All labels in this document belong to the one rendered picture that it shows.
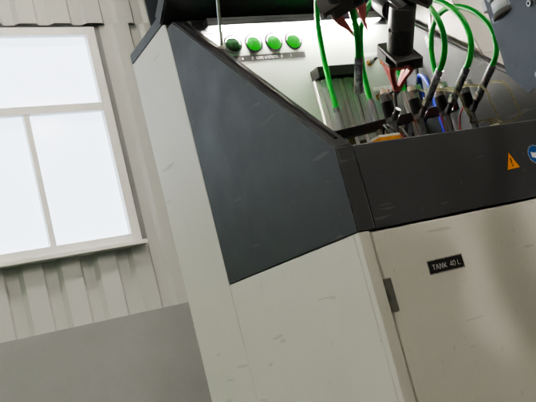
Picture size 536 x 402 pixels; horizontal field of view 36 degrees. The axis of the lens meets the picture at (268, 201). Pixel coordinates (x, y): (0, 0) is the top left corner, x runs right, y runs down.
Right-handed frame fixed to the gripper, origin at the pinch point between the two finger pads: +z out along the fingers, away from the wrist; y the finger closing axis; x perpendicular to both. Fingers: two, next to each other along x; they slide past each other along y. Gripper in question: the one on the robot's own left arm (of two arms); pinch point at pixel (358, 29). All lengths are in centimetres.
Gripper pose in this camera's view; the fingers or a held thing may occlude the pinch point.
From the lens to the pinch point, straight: 178.2
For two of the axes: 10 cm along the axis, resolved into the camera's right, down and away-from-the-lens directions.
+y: -8.6, 4.8, 1.8
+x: 1.7, 5.9, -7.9
